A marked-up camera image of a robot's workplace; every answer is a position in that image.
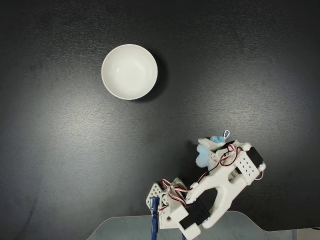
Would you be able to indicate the skyblue plush doll with keyring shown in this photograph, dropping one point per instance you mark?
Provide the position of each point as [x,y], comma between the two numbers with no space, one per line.
[203,156]

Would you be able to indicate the white bowl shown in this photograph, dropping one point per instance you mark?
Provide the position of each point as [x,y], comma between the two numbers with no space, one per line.
[130,72]

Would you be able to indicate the blue table clamp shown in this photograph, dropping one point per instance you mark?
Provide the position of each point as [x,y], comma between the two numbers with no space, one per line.
[155,220]
[183,235]

